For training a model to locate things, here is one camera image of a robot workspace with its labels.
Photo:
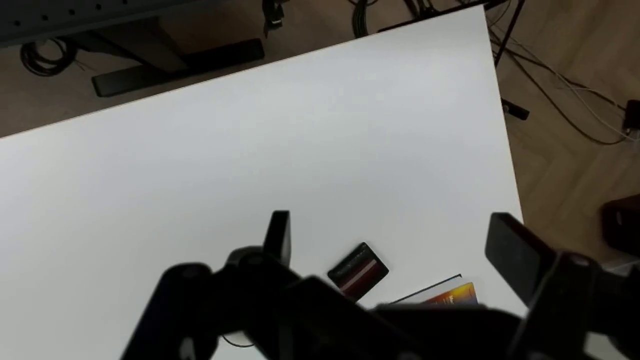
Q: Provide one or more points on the black perforated breadboard table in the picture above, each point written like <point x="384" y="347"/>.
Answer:
<point x="81" y="15"/>

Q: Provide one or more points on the dark box on floor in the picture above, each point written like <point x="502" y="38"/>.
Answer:
<point x="623" y="223"/>

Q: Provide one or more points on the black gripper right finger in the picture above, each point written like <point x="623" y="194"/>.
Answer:
<point x="516" y="257"/>

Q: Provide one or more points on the black wallet with red stripe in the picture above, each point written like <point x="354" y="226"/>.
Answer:
<point x="359" y="270"/>

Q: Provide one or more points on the black table foot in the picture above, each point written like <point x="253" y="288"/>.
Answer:
<point x="176" y="66"/>

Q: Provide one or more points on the thick blue hardcover book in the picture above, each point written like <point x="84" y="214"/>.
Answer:
<point x="448" y="292"/>

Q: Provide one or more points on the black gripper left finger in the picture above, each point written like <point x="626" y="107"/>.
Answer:
<point x="278" y="236"/>

